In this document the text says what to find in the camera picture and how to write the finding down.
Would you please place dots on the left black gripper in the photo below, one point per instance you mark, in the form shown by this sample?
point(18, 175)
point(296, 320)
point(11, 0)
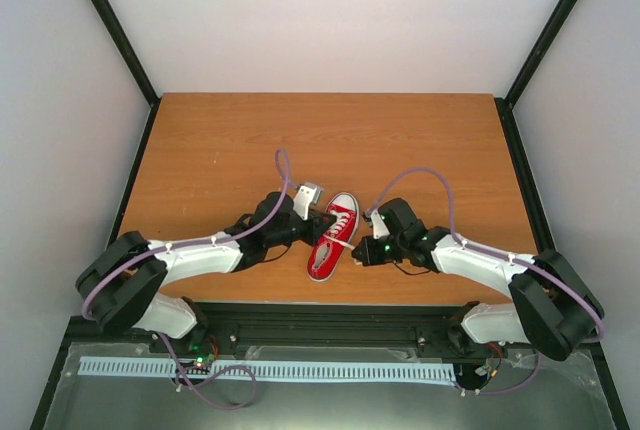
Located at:
point(318, 226)

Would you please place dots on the black aluminium rail base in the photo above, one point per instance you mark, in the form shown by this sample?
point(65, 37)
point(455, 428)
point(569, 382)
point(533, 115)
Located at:
point(247, 332)

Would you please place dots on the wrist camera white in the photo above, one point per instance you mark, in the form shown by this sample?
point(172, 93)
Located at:
point(307, 196)
point(376, 222)

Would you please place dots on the white shoelace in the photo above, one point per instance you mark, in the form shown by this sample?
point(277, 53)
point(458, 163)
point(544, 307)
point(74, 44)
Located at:
point(340, 233)

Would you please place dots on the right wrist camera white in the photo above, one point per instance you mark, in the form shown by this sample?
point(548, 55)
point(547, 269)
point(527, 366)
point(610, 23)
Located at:
point(376, 222)

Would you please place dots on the black frame post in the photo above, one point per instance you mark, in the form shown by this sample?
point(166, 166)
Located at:
point(117, 33)
point(543, 43)

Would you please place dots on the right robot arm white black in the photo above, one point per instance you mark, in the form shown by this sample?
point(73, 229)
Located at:
point(550, 306)

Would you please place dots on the light blue cable duct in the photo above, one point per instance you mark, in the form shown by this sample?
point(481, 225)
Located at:
point(281, 371)

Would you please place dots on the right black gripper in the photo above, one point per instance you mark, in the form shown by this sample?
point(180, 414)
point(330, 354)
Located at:
point(370, 257)

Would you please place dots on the green lit circuit board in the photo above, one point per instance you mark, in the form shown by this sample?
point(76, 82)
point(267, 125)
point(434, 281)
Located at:
point(203, 358)

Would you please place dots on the left black frame post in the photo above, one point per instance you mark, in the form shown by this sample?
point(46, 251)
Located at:
point(117, 33)

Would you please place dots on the right black frame post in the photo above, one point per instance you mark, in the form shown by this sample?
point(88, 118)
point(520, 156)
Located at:
point(543, 43)

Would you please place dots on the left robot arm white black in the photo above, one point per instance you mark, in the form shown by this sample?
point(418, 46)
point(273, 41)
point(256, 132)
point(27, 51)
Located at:
point(121, 289)

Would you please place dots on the red canvas sneaker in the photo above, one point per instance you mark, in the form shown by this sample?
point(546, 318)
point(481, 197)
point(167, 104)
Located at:
point(326, 254)

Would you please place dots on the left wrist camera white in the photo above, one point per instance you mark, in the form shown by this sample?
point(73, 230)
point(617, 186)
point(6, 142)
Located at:
point(307, 196)

